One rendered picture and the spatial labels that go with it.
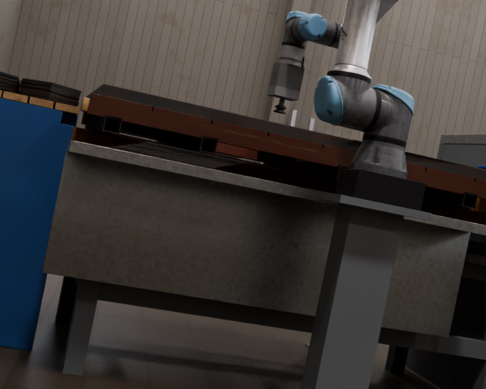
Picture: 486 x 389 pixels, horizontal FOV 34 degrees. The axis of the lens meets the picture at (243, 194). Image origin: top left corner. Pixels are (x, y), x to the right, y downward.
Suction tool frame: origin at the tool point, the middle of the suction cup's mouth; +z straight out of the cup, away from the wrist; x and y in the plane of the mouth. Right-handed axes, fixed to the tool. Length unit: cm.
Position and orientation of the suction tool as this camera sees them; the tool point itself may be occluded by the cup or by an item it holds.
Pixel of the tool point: (279, 112)
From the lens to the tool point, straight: 256.2
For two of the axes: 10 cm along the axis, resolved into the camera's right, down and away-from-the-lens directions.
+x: 3.3, 0.8, -9.4
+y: -9.2, -1.8, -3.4
